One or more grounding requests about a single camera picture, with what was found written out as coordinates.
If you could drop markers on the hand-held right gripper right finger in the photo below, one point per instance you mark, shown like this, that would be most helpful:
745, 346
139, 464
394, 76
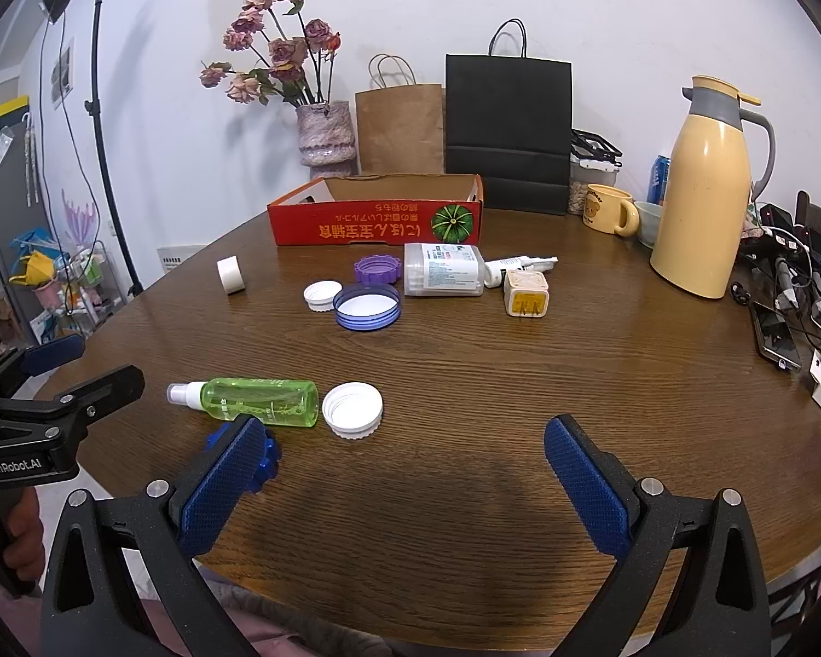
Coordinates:
581, 486

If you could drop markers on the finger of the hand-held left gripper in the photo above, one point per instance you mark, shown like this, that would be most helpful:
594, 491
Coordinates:
109, 389
55, 350

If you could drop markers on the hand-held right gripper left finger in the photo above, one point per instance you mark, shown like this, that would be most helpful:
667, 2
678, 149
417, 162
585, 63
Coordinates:
222, 486

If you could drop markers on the green spray bottle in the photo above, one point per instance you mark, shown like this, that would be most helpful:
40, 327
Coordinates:
267, 400

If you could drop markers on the large white screw lid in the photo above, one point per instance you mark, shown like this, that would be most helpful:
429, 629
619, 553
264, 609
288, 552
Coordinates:
352, 410

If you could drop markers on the white yellow charger plug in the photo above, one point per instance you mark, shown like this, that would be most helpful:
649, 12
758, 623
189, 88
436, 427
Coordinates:
527, 291

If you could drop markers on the small white squeeze bottle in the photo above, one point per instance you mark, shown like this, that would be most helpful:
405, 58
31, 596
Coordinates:
506, 265

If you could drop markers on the clear plastic swab container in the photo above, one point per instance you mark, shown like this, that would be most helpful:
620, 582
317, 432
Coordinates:
445, 270

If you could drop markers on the purple gear-shaped lid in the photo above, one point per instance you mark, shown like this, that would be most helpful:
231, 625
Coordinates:
376, 270

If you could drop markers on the red cardboard box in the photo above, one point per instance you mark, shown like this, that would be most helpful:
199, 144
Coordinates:
376, 222

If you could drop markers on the person's left hand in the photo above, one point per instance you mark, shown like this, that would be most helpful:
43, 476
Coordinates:
27, 530

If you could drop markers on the white box appliance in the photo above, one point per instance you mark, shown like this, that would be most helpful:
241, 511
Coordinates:
178, 259

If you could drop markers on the pink grey clothing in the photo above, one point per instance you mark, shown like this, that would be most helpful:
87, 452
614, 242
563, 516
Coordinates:
280, 633

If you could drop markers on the white tape roll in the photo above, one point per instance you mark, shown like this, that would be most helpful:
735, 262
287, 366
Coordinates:
229, 272

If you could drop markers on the small white cap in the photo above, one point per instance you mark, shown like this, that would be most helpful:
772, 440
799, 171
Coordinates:
321, 294

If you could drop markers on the periwinkle ringed lid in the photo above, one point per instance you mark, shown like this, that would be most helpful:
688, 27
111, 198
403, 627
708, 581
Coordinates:
366, 304

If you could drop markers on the smartphone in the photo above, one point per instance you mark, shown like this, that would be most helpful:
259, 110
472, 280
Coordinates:
773, 339

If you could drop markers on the pale grey bowl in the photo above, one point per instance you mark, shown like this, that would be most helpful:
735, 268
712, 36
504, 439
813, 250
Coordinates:
648, 222

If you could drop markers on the yellow bear mug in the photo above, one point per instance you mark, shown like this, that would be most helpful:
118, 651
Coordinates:
602, 209

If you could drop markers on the yellow thermos jug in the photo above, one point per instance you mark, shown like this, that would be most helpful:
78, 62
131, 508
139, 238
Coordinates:
701, 198

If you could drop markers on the clear food jar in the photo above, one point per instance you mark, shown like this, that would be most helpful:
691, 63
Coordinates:
588, 174

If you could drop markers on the blue drink can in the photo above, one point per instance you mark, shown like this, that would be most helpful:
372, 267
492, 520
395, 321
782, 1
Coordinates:
659, 178

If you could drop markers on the mottled pink vase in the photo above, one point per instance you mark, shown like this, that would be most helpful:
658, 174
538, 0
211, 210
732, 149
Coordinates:
325, 133

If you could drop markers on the black paper bag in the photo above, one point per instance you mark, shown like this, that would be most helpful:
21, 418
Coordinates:
510, 116

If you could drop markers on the brown paper bag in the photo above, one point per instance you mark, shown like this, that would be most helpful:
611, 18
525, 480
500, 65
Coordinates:
400, 130

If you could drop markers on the dried pink flowers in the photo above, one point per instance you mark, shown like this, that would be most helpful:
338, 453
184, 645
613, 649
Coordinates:
318, 33

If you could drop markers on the wall paper sheet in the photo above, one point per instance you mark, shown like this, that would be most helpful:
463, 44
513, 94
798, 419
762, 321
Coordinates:
61, 75

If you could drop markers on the black folded frame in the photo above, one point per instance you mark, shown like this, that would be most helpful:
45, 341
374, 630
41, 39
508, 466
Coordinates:
595, 144

